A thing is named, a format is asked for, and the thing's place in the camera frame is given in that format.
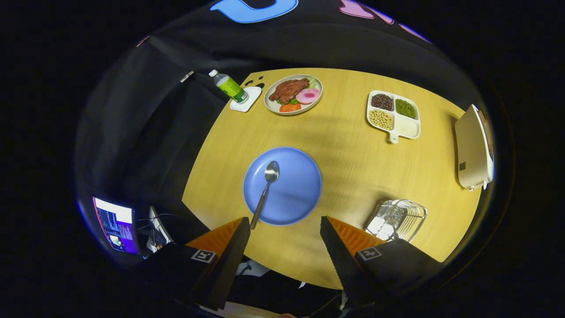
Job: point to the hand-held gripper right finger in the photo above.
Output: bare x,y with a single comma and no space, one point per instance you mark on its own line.
340,256

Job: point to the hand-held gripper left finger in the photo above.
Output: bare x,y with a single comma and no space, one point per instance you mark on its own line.
227,260

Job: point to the metal spoon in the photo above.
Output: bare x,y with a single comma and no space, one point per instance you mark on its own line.
271,171

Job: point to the blue plate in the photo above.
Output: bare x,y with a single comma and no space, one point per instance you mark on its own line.
295,190

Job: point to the computer monitor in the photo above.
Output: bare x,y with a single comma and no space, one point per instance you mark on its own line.
117,225

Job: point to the white divided bean dish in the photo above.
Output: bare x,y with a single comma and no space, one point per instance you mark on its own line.
382,119

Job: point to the black backdrop cloth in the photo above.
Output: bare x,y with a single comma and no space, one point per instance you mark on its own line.
154,132

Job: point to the white square coaster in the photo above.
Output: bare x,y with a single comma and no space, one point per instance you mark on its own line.
252,99

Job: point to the white toaster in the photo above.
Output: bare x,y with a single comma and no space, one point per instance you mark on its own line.
470,150

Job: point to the plate of toy food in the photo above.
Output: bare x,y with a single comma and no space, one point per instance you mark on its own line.
289,90

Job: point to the green drink bottle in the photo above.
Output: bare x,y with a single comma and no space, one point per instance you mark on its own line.
229,86

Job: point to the small cloth clip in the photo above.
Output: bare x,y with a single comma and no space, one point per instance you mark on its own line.
186,76
142,40

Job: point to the brown bread slice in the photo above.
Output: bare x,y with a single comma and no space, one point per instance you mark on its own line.
487,132

